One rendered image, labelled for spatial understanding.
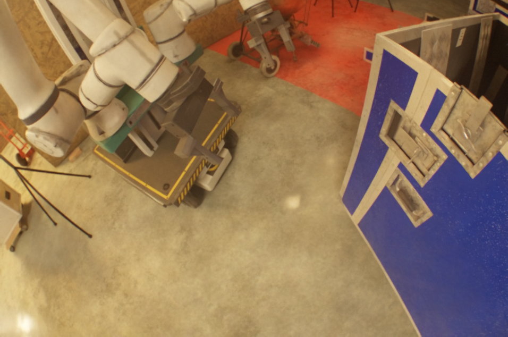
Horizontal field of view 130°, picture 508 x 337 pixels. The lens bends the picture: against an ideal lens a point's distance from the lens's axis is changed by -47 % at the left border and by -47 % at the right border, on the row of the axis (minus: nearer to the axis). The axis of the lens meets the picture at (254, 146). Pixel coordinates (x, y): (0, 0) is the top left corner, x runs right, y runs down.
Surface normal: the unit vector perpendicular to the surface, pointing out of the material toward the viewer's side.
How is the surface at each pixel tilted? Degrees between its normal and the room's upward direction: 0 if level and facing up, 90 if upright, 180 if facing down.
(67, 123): 100
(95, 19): 76
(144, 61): 70
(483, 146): 90
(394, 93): 90
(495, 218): 90
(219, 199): 0
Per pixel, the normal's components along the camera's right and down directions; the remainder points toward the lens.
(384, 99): -0.91, 0.41
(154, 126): 0.88, 0.26
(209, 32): 0.67, 0.51
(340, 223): -0.19, -0.59
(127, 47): 0.60, 0.27
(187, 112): 0.77, -0.08
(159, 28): 0.02, 0.80
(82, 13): 0.33, 0.60
